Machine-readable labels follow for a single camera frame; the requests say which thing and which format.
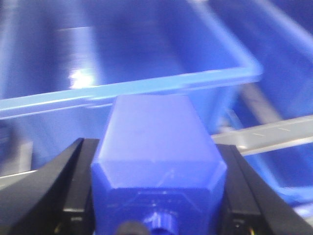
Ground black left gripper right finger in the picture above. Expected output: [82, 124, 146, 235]
[217, 144, 313, 235]

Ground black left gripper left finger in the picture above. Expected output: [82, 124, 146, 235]
[0, 138, 99, 235]

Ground blue bottle part small cap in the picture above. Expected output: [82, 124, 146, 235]
[91, 95, 227, 235]

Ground blue plastic bin right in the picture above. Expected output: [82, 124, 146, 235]
[0, 0, 262, 175]

